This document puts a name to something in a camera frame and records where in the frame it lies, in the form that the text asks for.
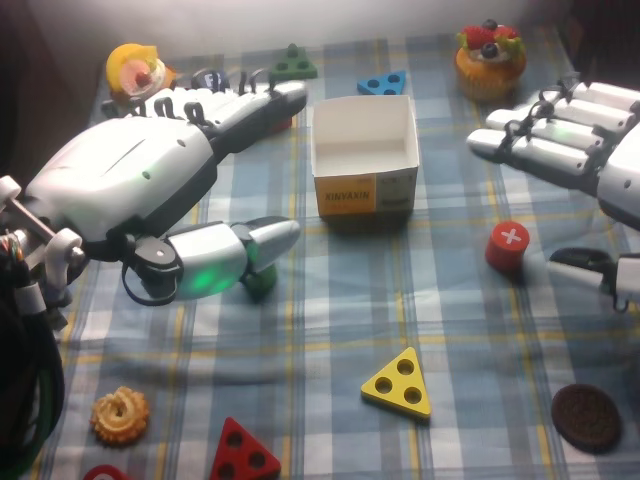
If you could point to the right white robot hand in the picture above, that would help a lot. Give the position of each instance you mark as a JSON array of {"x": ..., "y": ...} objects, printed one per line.
[{"x": 620, "y": 170}]

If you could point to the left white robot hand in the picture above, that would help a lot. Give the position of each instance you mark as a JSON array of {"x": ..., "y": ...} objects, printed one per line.
[{"x": 125, "y": 165}]

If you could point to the green small block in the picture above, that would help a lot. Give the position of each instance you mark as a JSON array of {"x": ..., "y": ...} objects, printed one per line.
[{"x": 262, "y": 285}]

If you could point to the red cylinder with white cross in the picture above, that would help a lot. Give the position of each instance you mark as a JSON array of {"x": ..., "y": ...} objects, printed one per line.
[{"x": 505, "y": 250}]

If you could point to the white paper box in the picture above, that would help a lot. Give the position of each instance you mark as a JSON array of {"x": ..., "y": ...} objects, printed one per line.
[{"x": 365, "y": 150}]

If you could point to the toy cake with yellow fruit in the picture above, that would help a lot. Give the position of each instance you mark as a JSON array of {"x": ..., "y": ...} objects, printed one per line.
[{"x": 130, "y": 65}]

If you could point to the toy cupcake with berries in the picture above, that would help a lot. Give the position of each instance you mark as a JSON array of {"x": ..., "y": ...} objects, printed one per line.
[{"x": 487, "y": 75}]

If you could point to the green triangle block with holes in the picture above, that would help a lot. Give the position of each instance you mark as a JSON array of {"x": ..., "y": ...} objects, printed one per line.
[{"x": 280, "y": 74}]

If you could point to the blue checked tablecloth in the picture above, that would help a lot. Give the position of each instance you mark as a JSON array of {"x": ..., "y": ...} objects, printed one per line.
[{"x": 325, "y": 310}]

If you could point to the toy chocolate sandwich cookie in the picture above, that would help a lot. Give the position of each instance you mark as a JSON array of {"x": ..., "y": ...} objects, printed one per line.
[{"x": 585, "y": 417}]

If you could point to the blue triangle block with holes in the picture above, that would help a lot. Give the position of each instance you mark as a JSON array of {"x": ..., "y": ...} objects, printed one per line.
[{"x": 382, "y": 81}]

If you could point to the toy swirl butter cookie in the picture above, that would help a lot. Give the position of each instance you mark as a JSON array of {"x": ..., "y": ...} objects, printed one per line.
[{"x": 107, "y": 420}]

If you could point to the yellow triangle block with holes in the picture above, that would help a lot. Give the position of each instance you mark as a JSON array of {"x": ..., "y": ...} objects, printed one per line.
[{"x": 398, "y": 382}]

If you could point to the red triangle block with holes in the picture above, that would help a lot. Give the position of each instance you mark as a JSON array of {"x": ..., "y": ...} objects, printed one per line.
[{"x": 242, "y": 452}]

